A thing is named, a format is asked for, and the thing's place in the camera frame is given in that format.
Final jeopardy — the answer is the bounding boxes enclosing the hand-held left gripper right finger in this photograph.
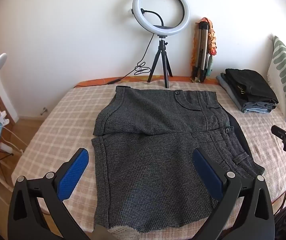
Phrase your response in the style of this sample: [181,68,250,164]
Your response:
[192,147,275,240]

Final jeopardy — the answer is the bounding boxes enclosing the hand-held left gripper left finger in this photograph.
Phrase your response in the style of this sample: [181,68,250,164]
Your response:
[7,148,93,240]

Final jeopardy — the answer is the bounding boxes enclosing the grey houndstooth pants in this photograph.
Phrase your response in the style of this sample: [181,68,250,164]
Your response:
[91,85,265,233]

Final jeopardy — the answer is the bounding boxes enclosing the dark navy garment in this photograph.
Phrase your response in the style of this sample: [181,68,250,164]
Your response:
[227,110,251,156]

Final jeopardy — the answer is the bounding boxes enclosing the beige checkered blanket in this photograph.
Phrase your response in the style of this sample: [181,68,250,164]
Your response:
[11,79,286,240]

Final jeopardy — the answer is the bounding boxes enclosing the white power strip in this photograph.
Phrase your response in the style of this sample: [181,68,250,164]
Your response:
[0,142,14,153]

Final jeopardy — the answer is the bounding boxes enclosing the orange bed sheet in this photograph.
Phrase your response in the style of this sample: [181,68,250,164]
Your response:
[73,75,224,89]

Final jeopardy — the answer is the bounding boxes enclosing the folded silver tripod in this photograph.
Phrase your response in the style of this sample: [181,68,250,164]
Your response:
[192,21,209,83]

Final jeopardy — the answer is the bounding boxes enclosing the orange floral scarf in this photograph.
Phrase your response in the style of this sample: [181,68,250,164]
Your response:
[190,17,219,83]

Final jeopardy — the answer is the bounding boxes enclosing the small black tripod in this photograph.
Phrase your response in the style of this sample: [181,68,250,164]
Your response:
[147,35,173,89]

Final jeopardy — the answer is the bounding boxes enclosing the white power cable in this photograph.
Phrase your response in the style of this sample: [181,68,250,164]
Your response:
[2,126,29,153]

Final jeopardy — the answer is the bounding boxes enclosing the black ring light cable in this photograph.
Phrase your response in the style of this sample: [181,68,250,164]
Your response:
[73,36,159,89]

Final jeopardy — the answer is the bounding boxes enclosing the white ring light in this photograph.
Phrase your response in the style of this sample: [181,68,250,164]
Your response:
[132,0,191,36]

